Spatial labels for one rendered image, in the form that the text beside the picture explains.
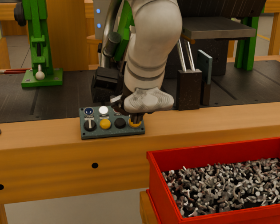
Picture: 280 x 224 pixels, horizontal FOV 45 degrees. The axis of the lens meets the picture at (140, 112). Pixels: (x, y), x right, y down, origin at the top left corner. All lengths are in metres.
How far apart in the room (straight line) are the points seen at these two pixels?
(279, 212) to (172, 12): 0.36
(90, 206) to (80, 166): 1.21
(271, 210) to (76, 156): 0.44
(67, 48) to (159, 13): 0.87
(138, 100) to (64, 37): 0.76
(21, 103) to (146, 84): 0.51
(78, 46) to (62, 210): 1.02
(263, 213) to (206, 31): 0.42
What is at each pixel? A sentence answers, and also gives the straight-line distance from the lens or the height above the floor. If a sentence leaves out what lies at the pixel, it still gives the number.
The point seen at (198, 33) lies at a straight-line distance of 0.80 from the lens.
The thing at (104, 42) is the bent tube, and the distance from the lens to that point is 1.06.
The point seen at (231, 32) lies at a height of 1.12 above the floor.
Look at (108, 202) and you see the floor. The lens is 2.03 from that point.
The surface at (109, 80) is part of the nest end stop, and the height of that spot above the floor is 0.97.
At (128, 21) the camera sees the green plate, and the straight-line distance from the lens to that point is 0.94.
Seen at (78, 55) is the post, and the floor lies 0.95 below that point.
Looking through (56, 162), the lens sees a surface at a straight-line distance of 0.81.
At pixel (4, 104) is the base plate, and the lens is 1.05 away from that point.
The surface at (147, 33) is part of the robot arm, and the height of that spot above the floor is 1.18.
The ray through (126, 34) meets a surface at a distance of 0.93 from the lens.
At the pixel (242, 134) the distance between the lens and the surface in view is 0.88.
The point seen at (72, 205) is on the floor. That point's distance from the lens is 2.04.
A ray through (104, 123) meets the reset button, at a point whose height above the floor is 0.94.
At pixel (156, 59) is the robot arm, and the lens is 0.56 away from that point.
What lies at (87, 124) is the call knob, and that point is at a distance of 0.78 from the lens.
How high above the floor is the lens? 1.28
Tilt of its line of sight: 24 degrees down
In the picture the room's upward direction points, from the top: straight up
